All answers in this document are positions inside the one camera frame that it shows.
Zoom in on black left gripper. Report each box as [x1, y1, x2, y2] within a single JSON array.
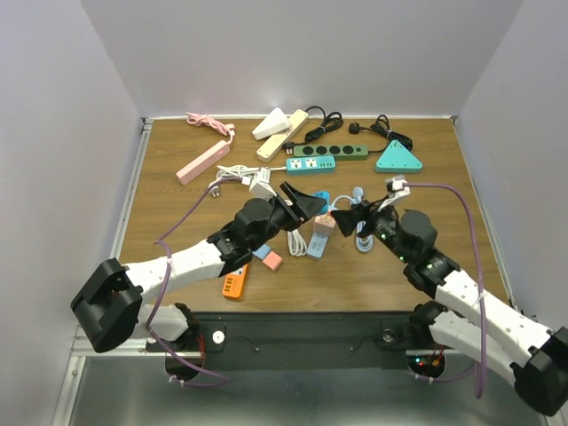
[[248, 182, 326, 252]]

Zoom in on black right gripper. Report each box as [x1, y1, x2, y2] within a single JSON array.
[[330, 194, 411, 264]]

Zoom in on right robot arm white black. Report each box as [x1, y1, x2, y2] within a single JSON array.
[[331, 201, 567, 416]]

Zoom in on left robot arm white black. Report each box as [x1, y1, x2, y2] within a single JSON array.
[[70, 182, 326, 353]]

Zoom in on pink cube adapter with deer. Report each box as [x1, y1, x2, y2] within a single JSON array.
[[313, 213, 336, 237]]

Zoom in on light blue power strip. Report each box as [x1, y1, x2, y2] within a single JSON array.
[[306, 232, 329, 259]]

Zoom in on teal power strip with USB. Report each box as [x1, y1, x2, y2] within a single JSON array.
[[286, 156, 336, 176]]

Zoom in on dark green power strip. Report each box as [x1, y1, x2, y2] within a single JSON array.
[[292, 145, 370, 161]]

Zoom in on light blue cube adapter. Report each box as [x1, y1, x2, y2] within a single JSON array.
[[253, 244, 272, 261]]

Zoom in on cream power strip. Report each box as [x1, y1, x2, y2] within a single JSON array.
[[256, 109, 308, 162]]

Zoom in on teal triangular power socket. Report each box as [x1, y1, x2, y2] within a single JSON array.
[[375, 140, 422, 174]]

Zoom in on white triangular power socket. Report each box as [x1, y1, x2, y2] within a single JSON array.
[[252, 107, 290, 140]]

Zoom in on orange power strip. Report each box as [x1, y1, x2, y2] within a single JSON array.
[[222, 264, 249, 300]]

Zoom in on pink power strip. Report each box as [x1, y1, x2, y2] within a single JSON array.
[[176, 141, 230, 185]]

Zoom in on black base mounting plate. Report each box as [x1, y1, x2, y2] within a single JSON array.
[[170, 312, 435, 372]]

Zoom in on light blue coiled cable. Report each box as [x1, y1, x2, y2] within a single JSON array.
[[330, 186, 376, 255]]

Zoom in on white coiled cable of orange strip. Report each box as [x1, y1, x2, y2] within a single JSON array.
[[286, 228, 308, 258]]

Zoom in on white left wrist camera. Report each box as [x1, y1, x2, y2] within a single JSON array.
[[248, 168, 277, 200]]

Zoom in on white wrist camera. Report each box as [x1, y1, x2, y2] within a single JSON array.
[[248, 168, 277, 200], [379, 175, 411, 210]]

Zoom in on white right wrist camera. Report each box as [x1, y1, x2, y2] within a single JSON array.
[[379, 175, 411, 210]]

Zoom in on white coiled cable with plug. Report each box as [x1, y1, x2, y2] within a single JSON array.
[[207, 163, 288, 197]]

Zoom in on black coiled cable left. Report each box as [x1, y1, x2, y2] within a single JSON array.
[[283, 105, 345, 153]]

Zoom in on black coiled cable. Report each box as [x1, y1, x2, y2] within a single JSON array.
[[349, 114, 414, 154], [283, 105, 345, 153]]

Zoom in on black coiled cable right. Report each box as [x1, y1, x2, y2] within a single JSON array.
[[349, 114, 414, 154]]

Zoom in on pink coiled cable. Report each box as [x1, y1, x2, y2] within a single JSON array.
[[185, 111, 235, 146]]

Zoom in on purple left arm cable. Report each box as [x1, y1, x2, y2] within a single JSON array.
[[146, 175, 254, 388]]

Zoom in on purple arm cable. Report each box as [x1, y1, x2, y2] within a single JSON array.
[[146, 175, 254, 388], [406, 182, 488, 399]]

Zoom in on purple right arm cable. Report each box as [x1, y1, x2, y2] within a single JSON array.
[[406, 182, 488, 399]]

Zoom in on aluminium rail frame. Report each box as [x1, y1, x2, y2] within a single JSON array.
[[51, 115, 551, 426]]

